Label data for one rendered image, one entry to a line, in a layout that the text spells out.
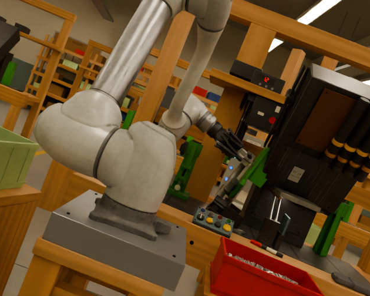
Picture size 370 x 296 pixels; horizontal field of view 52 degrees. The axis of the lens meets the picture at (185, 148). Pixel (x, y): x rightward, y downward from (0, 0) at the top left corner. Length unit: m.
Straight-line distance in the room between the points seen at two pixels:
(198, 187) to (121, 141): 1.08
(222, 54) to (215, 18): 10.60
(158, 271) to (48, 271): 0.26
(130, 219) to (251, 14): 1.41
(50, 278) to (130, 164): 0.33
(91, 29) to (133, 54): 11.03
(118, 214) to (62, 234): 0.14
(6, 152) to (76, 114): 0.39
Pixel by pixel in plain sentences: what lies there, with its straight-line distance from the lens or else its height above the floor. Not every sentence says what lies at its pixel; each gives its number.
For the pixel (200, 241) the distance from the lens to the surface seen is 1.44.
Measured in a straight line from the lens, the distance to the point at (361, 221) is 9.97.
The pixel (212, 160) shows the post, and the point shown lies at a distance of 2.00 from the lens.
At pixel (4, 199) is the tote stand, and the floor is 0.78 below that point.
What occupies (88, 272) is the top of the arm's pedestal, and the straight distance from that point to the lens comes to 0.96.
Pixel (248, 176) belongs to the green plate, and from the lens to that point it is 1.64.
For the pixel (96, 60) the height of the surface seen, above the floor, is 2.04.
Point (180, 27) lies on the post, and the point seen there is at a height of 1.69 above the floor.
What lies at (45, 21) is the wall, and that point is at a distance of 12.55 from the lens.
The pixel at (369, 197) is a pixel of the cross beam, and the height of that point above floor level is 1.25.
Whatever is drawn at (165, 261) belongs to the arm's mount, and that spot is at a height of 0.91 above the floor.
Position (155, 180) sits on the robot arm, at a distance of 0.97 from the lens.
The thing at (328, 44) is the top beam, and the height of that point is 1.88.
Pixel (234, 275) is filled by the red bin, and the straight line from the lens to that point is 1.17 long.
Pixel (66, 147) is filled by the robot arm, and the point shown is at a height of 1.05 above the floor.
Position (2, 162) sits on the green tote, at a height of 0.89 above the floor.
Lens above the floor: 1.21
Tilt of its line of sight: 3 degrees down
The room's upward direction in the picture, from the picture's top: 22 degrees clockwise
